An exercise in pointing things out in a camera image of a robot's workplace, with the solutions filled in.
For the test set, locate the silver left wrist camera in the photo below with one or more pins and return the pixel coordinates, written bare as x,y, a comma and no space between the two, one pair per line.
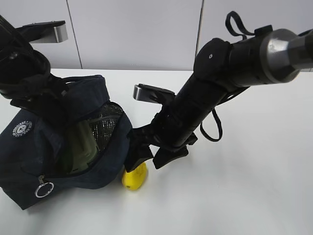
45,32

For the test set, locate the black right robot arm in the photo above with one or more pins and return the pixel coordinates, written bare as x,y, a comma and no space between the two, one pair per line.
222,70

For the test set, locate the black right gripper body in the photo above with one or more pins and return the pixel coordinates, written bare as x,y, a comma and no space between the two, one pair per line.
164,131

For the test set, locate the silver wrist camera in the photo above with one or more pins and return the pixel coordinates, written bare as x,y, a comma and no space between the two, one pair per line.
45,32
151,94

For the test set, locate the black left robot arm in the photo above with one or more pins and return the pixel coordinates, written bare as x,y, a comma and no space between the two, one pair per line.
25,73

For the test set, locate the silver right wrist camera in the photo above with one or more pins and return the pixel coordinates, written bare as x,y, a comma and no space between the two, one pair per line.
151,94

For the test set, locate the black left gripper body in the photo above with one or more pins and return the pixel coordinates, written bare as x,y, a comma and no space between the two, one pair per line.
42,95

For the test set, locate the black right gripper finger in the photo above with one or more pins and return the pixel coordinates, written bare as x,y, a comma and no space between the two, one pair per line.
163,156
138,153

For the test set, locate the green lid food container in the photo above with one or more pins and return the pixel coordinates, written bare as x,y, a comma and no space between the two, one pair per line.
82,145

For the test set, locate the yellow lemon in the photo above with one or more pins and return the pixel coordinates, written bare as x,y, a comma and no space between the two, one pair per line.
135,179

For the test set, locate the dark navy lunch bag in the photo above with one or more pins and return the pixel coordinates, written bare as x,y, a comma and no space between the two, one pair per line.
34,155

